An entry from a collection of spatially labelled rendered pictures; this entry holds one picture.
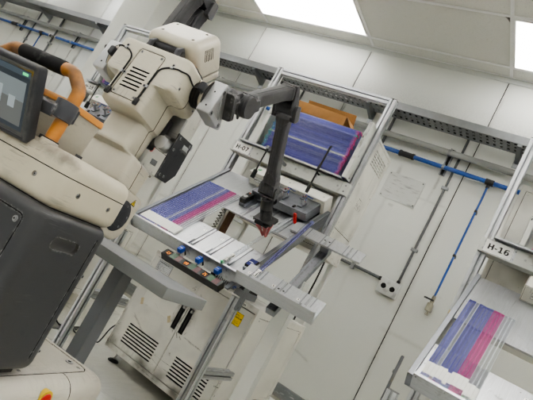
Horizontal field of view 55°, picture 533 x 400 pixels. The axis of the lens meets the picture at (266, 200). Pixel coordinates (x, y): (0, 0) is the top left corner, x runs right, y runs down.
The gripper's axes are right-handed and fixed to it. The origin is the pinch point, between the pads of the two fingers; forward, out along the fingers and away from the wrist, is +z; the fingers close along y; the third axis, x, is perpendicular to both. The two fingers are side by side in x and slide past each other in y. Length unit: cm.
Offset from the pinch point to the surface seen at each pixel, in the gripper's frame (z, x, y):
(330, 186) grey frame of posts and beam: -8.7, -47.4, -5.2
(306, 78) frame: -46, -88, 42
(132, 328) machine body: 61, 42, 49
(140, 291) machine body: 48, 30, 55
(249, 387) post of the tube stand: 33, 49, -34
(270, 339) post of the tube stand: 18, 35, -32
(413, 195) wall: 56, -190, -3
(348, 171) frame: -18, -52, -12
